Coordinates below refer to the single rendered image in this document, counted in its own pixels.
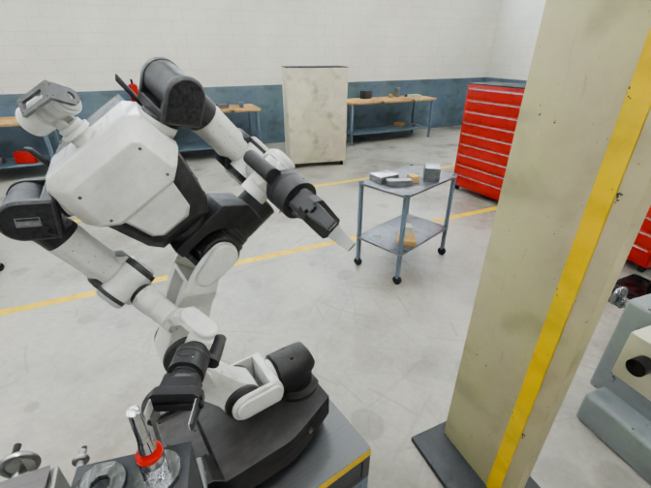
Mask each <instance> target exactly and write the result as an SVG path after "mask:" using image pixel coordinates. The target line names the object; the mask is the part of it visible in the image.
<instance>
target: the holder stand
mask: <svg viewBox="0 0 651 488"><path fill-rule="evenodd" d="M163 448H164V451H165V454H166V457H167V460H168V463H169V470H168V472H167V474H166V475H165V477H164V478H162V479H161V480H160V481H158V482H156V483H146V482H145V481H144V480H143V478H142V475H141V473H140V469H139V466H138V464H137V461H136V458H135V456H136V453H135V454H131V455H126V456H122V457H118V458H113V459H109V460H105V461H101V462H96V463H92V464H88V465H83V466H79V467H77V470H76V473H75V476H74V479H73V482H72V485H71V488H204V487H203V484H202V477H201V474H200V470H199V466H198V463H197V459H196V455H195V452H194V448H193V445H192V442H183V443H179V444H174V445H170V446H165V447H163Z"/></svg>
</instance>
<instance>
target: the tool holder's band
mask: <svg viewBox="0 0 651 488"><path fill-rule="evenodd" d="M155 442H156V443H157V446H156V449H155V451H154V453H153V454H152V455H150V456H148V457H143V456H140V455H139V453H138V451H137V452H136V456H135V458H136V461H137V464H138V465H139V466H141V467H149V466H151V465H153V464H155V463H156V462H157V461H158V460H159V459H160V458H161V456H162V454H163V446H162V444H161V443H160V442H159V441H155Z"/></svg>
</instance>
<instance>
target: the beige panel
mask: <svg viewBox="0 0 651 488"><path fill-rule="evenodd" d="M650 205H651V0H546V1H545V5H544V9H543V13H542V21H541V25H540V29H539V34H538V37H537V41H536V45H535V49H534V54H533V58H532V62H531V66H530V71H529V75H528V78H527V82H526V87H525V91H524V95H523V99H522V103H521V108H520V112H519V115H518V119H517V124H516V128H515V132H514V136H513V141H512V145H511V152H510V155H509V160H508V164H507V168H506V172H505V177H504V181H503V185H502V189H501V194H500V197H499V201H498V205H497V210H496V214H495V218H494V222H493V226H492V231H491V234H490V238H489V242H488V247H487V251H486V255H485V259H484V264H483V268H482V272H481V275H480V283H479V287H478V291H477V295H476V300H475V304H474V308H473V312H472V316H471V320H470V324H469V328H468V332H467V337H466V341H465V345H464V349H463V353H462V357H461V361H460V365H459V370H458V374H457V378H456V382H455V386H454V391H453V394H452V398H451V402H450V407H449V414H448V418H447V421H445V422H443V423H441V424H438V425H436V426H434V427H432V428H430V429H428V430H426V431H423V432H421V433H419V434H417V435H415V436H413V437H412V439H411V441H412V442H413V444H414V445H415V447H416V448H417V449H418V451H419V453H420V454H421V456H422V457H423V458H424V460H425V461H426V463H427V464H428V466H429V467H430V468H431V470H432V471H433V472H434V473H435V475H436V476H437V478H438V479H439V480H440V482H441V483H442V485H443V486H444V488H541V487H540V486H539V485H538V484H537V482H536V481H535V480H534V479H533V478H532V477H531V476H530V474H531V472H532V469H533V468H534V466H535V464H536V461H537V459H538V457H539V455H540V453H541V450H542V448H543V445H544V442H545V440H546V438H547V436H548V433H549V431H550V429H551V427H552V424H553V422H554V420H555V418H556V415H557V413H558V411H559V410H560V408H561V405H562V403H563V401H564V399H565V396H566V394H567V392H568V390H569V387H570V385H571V383H572V381H573V378H574V375H575V373H576V370H577V368H578V366H579V364H580V362H581V359H582V357H583V355H584V354H585V351H586V349H587V347H588V345H589V342H590V340H591V338H592V336H593V333H594V331H595V329H596V327H597V324H598V322H599V320H600V318H601V315H602V313H603V311H604V309H605V305H606V303H607V301H608V299H609V297H610V295H611V293H612V291H613V288H614V286H615V284H616V282H617V279H618V277H619V275H620V273H621V270H622V268H623V266H624V264H625V262H626V259H627V257H628V255H629V253H630V251H631V249H632V247H633V245H634V242H635V240H636V237H637V234H638V232H639V230H640V228H641V225H642V223H643V221H644V219H645V216H646V214H647V212H648V210H649V208H650Z"/></svg>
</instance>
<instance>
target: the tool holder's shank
mask: <svg viewBox="0 0 651 488"><path fill-rule="evenodd" d="M126 415H127V417H128V420H129V423H130V425H131V428H132V430H133V433H134V436H135V438H136V441H137V444H138V453H139V455H140V456H143V457H148V456H150V455H152V454H153V453H154V451H155V449H156V446H157V443H156V442H155V441H154V439H153V438H152V436H151V434H150V431H149V429H148V426H147V423H146V420H145V417H144V414H143V411H142V409H141V407H140V406H132V407H130V408H129V409H128V410H127V412H126Z"/></svg>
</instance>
